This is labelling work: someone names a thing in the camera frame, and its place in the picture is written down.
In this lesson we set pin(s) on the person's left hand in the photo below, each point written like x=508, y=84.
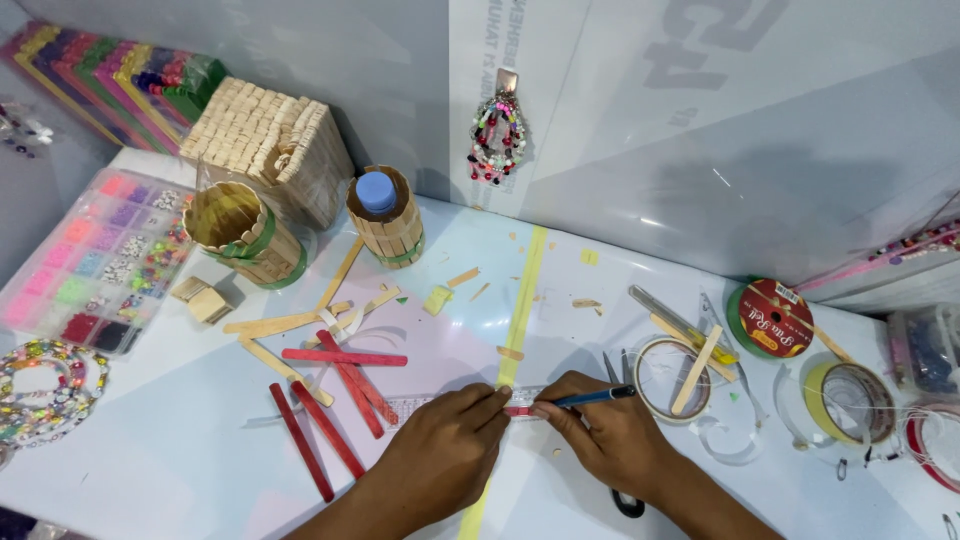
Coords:
x=435, y=450

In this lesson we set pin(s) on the person's right hand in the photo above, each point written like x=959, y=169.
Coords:
x=607, y=442

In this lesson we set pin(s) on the blue pen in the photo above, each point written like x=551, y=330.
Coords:
x=600, y=395

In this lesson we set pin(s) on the clear plastic ruler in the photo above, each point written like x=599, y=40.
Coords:
x=409, y=409

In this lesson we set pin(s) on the beige masking tape roll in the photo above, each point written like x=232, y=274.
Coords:
x=646, y=390

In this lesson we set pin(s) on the red craft stick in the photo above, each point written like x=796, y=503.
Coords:
x=379, y=401
x=301, y=442
x=352, y=386
x=328, y=429
x=345, y=358

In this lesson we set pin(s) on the short red stick piece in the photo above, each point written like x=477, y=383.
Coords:
x=519, y=411

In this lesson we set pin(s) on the plain wooden craft stick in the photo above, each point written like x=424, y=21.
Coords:
x=834, y=343
x=270, y=324
x=696, y=371
x=277, y=366
x=367, y=306
x=341, y=274

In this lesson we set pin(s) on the short wooden stick offcut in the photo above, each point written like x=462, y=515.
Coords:
x=585, y=303
x=463, y=277
x=510, y=353

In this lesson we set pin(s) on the yellow cutter knife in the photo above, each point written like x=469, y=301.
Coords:
x=675, y=319

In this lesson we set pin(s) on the folded yellow tape piece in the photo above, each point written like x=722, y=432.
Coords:
x=437, y=300

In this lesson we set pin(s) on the long yellow tape strip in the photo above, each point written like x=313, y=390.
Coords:
x=519, y=315

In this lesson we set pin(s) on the small yellow tape square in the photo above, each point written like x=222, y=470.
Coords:
x=589, y=257

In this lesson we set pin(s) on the green ribbon spool red label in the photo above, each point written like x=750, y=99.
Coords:
x=772, y=319

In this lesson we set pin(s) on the yellow tape roll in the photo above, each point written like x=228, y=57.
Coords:
x=817, y=397

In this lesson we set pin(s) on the stick cup holding bottle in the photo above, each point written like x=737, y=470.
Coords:
x=390, y=232

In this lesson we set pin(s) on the blue capped plastic bottle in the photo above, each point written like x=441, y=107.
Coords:
x=376, y=191

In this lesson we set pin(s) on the small wooden stick blocks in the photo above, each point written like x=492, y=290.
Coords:
x=204, y=300

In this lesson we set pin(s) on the stick cup with green ribbon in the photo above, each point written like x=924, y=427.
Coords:
x=251, y=240

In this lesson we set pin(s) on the red tape roll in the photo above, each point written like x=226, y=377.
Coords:
x=919, y=450

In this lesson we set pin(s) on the pink bead packets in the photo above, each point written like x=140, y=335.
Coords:
x=885, y=274

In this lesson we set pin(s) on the clear container of beads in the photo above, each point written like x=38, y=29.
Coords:
x=926, y=349

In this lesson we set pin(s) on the wooden stick house box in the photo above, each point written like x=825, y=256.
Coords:
x=277, y=142

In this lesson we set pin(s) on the clear bead organizer box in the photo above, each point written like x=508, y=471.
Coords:
x=97, y=262

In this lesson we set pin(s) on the stack of coloured bead packs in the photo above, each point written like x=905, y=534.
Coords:
x=105, y=82

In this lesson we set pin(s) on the small clear bead bag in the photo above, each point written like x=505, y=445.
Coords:
x=26, y=135

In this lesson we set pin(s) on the wall hook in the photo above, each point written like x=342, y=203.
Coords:
x=506, y=79

